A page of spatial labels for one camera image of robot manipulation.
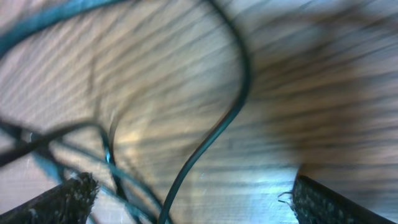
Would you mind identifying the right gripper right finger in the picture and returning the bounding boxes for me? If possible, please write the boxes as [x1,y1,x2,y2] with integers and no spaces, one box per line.
[278,175,395,224]

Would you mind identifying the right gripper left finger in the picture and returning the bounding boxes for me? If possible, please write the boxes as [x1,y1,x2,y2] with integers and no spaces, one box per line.
[1,172,99,224]

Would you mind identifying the black USB cable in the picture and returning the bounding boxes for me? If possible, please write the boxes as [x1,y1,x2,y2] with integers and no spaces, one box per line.
[0,0,252,224]

